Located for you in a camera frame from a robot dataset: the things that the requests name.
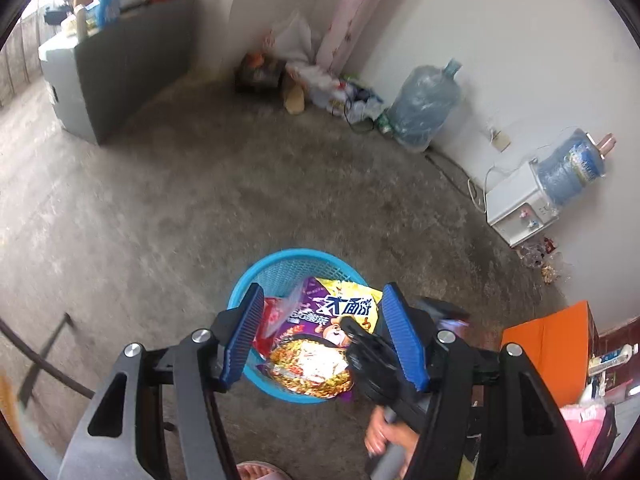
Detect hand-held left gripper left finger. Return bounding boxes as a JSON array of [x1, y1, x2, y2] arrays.
[[57, 282, 266, 480]]

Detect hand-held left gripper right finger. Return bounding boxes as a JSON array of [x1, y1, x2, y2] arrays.
[[381, 282, 588, 480]]

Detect clear plastic wrapper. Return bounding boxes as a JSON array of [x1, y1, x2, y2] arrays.
[[267, 280, 311, 341]]

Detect purple yellow noodle bag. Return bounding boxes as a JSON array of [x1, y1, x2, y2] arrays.
[[255, 276, 383, 403]]

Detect blue plastic basket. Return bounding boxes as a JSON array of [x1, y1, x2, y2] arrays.
[[227, 248, 373, 403]]

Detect person's right hand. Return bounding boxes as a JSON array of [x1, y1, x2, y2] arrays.
[[364, 404, 421, 466]]

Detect pink slipper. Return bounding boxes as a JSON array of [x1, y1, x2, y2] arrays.
[[235, 461, 293, 480]]

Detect orange box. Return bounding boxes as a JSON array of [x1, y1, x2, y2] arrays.
[[500, 300, 598, 408]]

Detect scattered snack wrappers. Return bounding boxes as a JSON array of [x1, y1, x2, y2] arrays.
[[520, 237, 563, 283]]

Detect white water dispenser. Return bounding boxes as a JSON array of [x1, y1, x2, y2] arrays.
[[485, 160, 561, 248]]

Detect pink cloth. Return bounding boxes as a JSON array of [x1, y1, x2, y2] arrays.
[[559, 402, 618, 468]]

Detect white lotion tube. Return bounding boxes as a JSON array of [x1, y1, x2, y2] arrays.
[[587, 342, 640, 376]]

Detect wrapped blue water jug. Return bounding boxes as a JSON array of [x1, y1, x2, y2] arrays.
[[387, 58, 463, 153]]

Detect blue dispenser water jug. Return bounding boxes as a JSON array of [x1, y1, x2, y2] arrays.
[[532, 128, 608, 206]]

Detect dark round pot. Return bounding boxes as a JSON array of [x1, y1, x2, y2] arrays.
[[235, 52, 286, 95]]

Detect grey cabinet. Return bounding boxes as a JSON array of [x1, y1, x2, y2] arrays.
[[39, 0, 201, 145]]

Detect white floor plastic bag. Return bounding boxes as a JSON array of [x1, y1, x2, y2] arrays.
[[270, 12, 321, 63]]

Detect pink floral rolled mat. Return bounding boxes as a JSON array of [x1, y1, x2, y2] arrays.
[[317, 0, 401, 73]]

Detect black metal frame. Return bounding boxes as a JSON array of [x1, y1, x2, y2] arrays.
[[0, 312, 96, 406]]

